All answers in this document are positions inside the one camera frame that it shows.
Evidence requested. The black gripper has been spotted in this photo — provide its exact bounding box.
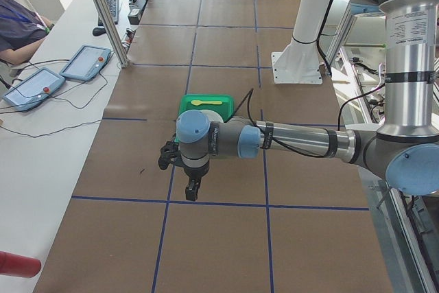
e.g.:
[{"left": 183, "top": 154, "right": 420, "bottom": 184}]
[{"left": 183, "top": 161, "right": 210, "bottom": 201}]

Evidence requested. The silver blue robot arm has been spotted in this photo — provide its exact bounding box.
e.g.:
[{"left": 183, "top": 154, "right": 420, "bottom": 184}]
[{"left": 176, "top": 0, "right": 438, "bottom": 201}]

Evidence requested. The white round plate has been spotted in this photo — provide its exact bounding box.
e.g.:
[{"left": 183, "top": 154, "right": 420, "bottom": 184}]
[{"left": 200, "top": 109, "right": 224, "bottom": 123}]

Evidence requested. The yellow plastic spoon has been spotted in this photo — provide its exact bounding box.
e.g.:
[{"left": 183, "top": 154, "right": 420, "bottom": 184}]
[{"left": 191, "top": 99, "right": 223, "bottom": 106}]

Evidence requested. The green plastic tray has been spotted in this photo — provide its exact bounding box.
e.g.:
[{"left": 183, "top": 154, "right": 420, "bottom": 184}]
[{"left": 176, "top": 94, "right": 234, "bottom": 143}]

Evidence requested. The far blue teach pendant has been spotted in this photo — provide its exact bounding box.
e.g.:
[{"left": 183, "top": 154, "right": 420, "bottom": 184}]
[{"left": 60, "top": 45, "right": 111, "bottom": 82}]

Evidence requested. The blue teach pendant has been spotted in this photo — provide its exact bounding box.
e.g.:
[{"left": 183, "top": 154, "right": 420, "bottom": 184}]
[
  {"left": 2, "top": 68, "right": 65, "bottom": 111},
  {"left": 60, "top": 45, "right": 111, "bottom": 82}
]

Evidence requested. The near blue teach pendant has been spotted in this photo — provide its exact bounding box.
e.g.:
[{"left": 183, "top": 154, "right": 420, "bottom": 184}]
[{"left": 2, "top": 68, "right": 65, "bottom": 111}]

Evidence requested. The black computer mouse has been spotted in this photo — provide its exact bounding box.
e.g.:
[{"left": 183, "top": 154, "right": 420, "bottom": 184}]
[{"left": 92, "top": 26, "right": 106, "bottom": 36}]

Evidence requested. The red cylinder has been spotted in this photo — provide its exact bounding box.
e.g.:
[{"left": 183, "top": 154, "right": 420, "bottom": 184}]
[{"left": 1, "top": 251, "right": 41, "bottom": 278}]

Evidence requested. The black keyboard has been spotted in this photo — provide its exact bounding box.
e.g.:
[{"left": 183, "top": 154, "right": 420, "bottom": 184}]
[{"left": 105, "top": 0, "right": 119, "bottom": 25}]

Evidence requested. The seated person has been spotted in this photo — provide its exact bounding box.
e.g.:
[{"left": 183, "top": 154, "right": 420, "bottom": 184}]
[{"left": 1, "top": 0, "right": 54, "bottom": 65}]

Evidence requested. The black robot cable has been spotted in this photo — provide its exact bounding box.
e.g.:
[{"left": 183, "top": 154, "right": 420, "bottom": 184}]
[{"left": 236, "top": 62, "right": 388, "bottom": 159}]

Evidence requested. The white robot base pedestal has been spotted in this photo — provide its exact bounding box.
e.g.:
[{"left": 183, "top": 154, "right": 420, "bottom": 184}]
[{"left": 272, "top": 0, "right": 333, "bottom": 84}]

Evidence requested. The aluminium frame post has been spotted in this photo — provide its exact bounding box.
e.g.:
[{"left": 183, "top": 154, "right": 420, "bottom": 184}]
[{"left": 93, "top": 0, "right": 129, "bottom": 68}]

